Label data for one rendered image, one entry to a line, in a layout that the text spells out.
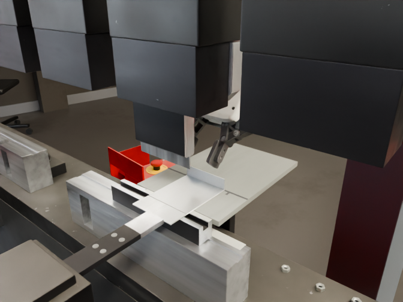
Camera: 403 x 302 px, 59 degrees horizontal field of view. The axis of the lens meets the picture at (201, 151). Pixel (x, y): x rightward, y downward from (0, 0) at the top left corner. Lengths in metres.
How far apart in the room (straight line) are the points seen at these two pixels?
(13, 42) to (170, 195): 0.39
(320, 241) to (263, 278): 1.60
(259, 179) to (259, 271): 0.16
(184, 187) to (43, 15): 0.35
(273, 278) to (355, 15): 0.45
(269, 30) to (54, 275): 0.33
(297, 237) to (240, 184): 1.60
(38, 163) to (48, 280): 0.53
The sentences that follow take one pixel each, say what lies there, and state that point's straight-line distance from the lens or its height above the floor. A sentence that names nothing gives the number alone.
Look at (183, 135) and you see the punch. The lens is 0.47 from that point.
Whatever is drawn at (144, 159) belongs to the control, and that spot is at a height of 0.75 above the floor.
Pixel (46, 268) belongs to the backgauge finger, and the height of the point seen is 1.03.
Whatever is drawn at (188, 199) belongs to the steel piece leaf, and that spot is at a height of 1.00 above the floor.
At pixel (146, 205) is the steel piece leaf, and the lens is 0.57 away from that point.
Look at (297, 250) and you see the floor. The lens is 2.12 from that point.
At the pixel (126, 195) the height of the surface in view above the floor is 0.99.
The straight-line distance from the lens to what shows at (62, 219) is 0.81.
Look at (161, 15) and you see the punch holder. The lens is 0.42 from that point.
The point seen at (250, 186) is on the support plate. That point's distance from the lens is 0.63.
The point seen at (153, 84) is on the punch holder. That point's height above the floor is 1.20.
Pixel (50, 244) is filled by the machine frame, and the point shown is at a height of 0.81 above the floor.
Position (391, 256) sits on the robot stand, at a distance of 1.29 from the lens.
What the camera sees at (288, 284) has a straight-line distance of 0.63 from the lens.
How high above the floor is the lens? 1.31
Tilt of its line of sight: 24 degrees down
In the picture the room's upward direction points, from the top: straight up
